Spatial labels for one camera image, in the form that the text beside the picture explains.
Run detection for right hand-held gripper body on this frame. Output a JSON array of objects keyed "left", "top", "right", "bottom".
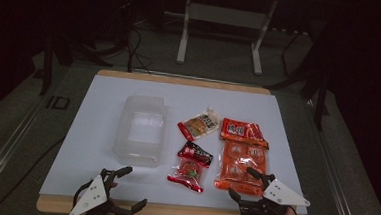
[{"left": 237, "top": 172, "right": 312, "bottom": 215}]

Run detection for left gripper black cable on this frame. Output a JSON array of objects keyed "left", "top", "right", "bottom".
[{"left": 71, "top": 177, "right": 96, "bottom": 214}]

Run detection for black rectangular floor bracket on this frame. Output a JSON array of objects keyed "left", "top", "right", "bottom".
[{"left": 46, "top": 95, "right": 72, "bottom": 111}]

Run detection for black floor cables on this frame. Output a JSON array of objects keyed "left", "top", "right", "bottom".
[{"left": 123, "top": 26, "right": 156, "bottom": 75}]

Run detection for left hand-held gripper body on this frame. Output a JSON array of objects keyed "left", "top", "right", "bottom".
[{"left": 68, "top": 165, "right": 137, "bottom": 215}]

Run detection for large orange snack packet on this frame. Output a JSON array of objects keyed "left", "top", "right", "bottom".
[{"left": 212, "top": 116, "right": 272, "bottom": 197}]

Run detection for white table mat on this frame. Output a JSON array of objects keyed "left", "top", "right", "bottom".
[{"left": 39, "top": 72, "right": 316, "bottom": 215}]

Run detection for black stand leg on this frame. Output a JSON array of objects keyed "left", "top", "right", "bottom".
[
  {"left": 38, "top": 27, "right": 74, "bottom": 98},
  {"left": 263, "top": 28, "right": 336, "bottom": 132}
]

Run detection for black and red snack packet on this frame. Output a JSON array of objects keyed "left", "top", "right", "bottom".
[{"left": 165, "top": 139, "right": 215, "bottom": 194}]

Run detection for metal floor rail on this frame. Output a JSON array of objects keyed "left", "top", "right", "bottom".
[
  {"left": 298, "top": 98, "right": 370, "bottom": 215},
  {"left": 0, "top": 89, "right": 52, "bottom": 200}
]

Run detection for clear plastic container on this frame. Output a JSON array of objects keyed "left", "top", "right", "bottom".
[{"left": 111, "top": 93, "right": 169, "bottom": 169}]

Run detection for white metal stand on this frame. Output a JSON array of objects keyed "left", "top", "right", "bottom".
[{"left": 175, "top": 0, "right": 279, "bottom": 77}]

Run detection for beige and orange snack packet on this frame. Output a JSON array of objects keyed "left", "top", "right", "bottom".
[{"left": 176, "top": 105, "right": 223, "bottom": 143}]

